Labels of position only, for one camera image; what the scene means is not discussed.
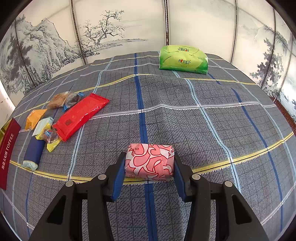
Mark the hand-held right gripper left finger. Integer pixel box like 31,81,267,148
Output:
29,152,126,241

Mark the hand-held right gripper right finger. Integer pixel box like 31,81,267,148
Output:
173,152,270,241

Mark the pink patterned snack packet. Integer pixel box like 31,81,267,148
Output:
124,143,175,181

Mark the clear brown pastry packet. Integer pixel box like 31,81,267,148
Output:
46,91,77,109

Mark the grey plaid cloth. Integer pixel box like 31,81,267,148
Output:
0,51,296,241

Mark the yellow snack packet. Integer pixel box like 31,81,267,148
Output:
46,137,62,152

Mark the long red snack packet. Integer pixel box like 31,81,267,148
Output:
52,93,110,142

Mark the clear blue-label candy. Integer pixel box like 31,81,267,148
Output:
35,127,61,143

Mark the navy blue snack packet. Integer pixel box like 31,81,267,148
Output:
23,138,45,171

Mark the clear blue-edged snack packet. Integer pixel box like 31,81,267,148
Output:
62,92,85,112

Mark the pale green snack packet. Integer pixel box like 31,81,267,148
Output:
32,117,54,137

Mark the orange snack packet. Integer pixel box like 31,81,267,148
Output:
25,109,48,130

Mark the dark red candy box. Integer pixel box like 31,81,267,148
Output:
0,118,21,191

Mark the green tissue pack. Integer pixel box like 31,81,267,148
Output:
159,45,208,75

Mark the dark wooden furniture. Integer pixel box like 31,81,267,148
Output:
274,97,296,135

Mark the ink landscape folding screen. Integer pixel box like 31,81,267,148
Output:
0,0,296,112

